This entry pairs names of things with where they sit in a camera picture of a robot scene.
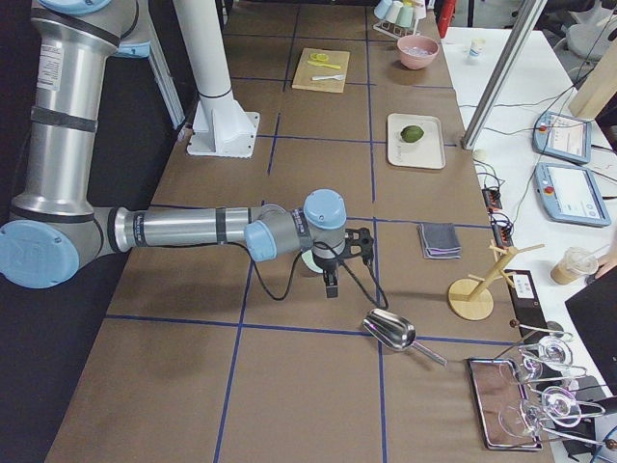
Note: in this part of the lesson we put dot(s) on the pink bowl with ice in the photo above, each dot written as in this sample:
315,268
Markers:
417,51

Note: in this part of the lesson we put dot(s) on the aluminium frame post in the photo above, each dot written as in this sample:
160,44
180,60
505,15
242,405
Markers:
528,15

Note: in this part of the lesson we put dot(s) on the black power strip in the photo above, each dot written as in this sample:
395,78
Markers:
501,224

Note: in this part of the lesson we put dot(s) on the teach pendant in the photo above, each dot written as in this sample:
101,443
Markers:
563,137
569,194

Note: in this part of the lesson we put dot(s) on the wooden cutting board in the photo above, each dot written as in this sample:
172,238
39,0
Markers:
304,72

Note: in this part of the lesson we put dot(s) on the upper teach pendant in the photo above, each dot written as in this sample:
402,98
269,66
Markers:
563,137

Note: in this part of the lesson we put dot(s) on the grey folded cloth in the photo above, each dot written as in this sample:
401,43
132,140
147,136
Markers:
439,241

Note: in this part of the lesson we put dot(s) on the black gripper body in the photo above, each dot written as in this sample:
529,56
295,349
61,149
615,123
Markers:
327,265

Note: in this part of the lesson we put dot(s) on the cream rabbit tray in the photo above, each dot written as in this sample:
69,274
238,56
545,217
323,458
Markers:
427,153

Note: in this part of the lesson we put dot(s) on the paper cup blue stripe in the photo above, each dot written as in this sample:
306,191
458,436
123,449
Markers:
475,49

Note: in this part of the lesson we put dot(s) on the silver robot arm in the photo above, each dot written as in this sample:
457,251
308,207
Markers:
54,231

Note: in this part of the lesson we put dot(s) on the glass on rack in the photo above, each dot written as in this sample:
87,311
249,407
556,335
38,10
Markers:
548,352
528,417

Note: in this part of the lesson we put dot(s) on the white plastic spoon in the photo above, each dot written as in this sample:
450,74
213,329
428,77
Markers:
335,77

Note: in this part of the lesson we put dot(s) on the wooden mug tree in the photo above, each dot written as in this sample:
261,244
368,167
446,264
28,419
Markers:
470,297

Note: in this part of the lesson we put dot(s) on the lemon slice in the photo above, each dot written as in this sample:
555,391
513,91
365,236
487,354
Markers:
319,57

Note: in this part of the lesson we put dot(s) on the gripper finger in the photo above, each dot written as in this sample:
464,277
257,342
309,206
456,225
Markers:
327,283
333,285

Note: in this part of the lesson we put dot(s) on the green avocado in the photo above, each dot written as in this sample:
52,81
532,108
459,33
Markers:
411,134

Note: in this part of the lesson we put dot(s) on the metal scoop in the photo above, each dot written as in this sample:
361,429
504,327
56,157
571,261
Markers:
397,333

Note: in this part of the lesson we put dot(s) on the shiny metal tray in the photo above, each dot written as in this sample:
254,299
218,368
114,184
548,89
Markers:
494,387

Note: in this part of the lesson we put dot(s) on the black box with label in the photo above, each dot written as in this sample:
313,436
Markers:
525,299

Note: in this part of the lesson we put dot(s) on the cup rack with cups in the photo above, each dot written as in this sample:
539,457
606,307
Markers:
398,19

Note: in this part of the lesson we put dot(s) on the mint green bowl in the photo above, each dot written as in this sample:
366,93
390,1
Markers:
309,262

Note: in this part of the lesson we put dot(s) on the iced coffee cup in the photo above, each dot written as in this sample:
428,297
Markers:
576,263

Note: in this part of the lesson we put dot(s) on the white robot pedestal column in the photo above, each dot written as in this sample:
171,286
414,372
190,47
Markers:
221,127

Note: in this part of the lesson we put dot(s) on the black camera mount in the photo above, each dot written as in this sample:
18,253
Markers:
359,244

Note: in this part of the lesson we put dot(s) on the lower teach pendant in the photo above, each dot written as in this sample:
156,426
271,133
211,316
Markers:
569,194

